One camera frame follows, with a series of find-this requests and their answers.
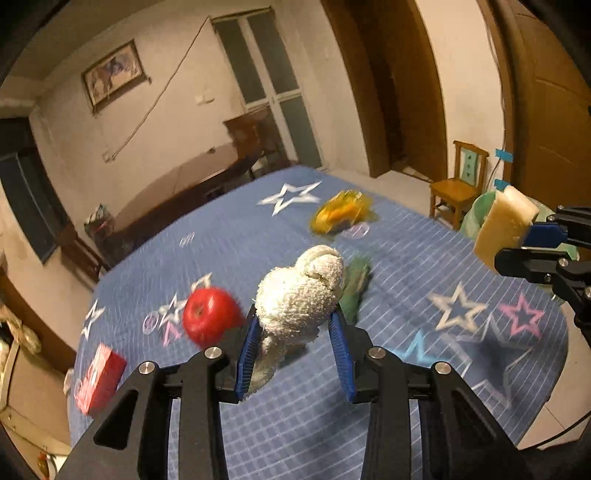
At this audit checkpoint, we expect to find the wooden cabinet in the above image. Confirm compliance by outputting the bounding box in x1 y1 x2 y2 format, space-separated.
0 272 75 462

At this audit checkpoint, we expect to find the thin wall cable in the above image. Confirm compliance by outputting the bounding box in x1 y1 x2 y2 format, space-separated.
108 16 211 160

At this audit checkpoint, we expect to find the dark wooden table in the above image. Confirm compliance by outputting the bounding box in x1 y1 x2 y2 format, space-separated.
99 144 259 273

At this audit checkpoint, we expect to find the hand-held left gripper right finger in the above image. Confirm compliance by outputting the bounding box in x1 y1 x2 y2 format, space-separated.
328 309 518 480

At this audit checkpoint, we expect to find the dark window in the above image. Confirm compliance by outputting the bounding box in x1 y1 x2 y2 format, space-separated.
0 148 70 265

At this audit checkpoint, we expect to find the framed wall picture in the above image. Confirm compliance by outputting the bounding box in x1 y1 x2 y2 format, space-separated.
81 38 146 114

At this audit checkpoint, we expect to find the brown wooden door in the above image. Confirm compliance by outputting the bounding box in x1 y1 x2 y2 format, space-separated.
489 0 591 208

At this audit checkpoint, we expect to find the beige sponge block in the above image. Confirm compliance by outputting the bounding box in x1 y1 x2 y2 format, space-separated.
473 185 540 269

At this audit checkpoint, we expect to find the frosted glass door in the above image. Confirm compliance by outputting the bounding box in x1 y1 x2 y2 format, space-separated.
211 7 324 169

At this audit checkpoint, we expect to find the yellow plastic wrapper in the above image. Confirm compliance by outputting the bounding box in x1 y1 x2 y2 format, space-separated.
308 190 377 236

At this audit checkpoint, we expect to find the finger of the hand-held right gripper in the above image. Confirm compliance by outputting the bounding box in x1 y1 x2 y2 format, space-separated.
522 205 591 250
494 247 591 289

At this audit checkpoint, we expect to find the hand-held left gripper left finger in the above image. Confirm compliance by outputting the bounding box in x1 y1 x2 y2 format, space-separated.
69 305 259 480

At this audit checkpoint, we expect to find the red apple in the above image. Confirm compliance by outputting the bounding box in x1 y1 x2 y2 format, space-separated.
183 287 245 348

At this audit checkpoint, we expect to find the blue star-print tablecloth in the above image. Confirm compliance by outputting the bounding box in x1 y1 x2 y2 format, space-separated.
67 166 571 480

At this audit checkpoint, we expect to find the green packet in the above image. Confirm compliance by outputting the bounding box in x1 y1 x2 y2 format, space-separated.
339 257 372 324

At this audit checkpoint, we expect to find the small light wooden chair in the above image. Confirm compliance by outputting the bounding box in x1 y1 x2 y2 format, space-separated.
429 140 489 232

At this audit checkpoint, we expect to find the white towel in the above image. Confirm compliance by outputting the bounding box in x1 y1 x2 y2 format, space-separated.
240 244 346 403

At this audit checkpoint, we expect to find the red cardboard box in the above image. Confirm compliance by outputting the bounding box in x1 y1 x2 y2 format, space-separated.
74 343 127 416

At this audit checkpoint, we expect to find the dark wooden chair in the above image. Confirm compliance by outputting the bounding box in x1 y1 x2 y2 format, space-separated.
223 107 296 181
58 226 112 282

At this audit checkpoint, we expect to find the brown door frame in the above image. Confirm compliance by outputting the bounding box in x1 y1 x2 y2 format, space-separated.
321 0 448 178

